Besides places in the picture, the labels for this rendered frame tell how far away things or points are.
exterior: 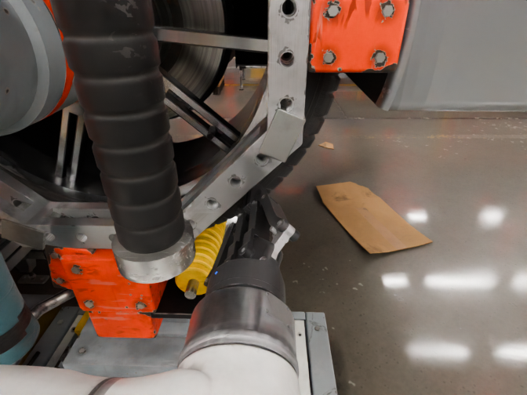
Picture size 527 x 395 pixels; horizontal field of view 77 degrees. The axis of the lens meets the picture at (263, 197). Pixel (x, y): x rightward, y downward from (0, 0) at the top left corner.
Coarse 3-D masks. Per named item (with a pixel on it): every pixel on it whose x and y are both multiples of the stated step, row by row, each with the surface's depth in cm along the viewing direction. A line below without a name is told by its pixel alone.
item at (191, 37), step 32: (160, 32) 41; (192, 32) 41; (224, 32) 42; (192, 96) 46; (256, 96) 55; (32, 128) 56; (64, 128) 48; (224, 128) 47; (0, 160) 49; (32, 160) 52; (64, 160) 51; (192, 160) 59; (64, 192) 51; (96, 192) 52
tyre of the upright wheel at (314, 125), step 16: (288, 0) 38; (320, 80) 42; (336, 80) 42; (320, 96) 43; (304, 112) 44; (320, 112) 44; (304, 128) 45; (320, 128) 46; (304, 144) 46; (288, 160) 47; (16, 176) 50; (272, 176) 49; (48, 192) 51
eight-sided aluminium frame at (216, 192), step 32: (288, 32) 31; (288, 64) 34; (288, 96) 34; (256, 128) 41; (288, 128) 36; (224, 160) 43; (256, 160) 39; (0, 192) 47; (32, 192) 48; (192, 192) 46; (224, 192) 41; (0, 224) 44; (32, 224) 44; (64, 224) 44; (96, 224) 44; (192, 224) 44
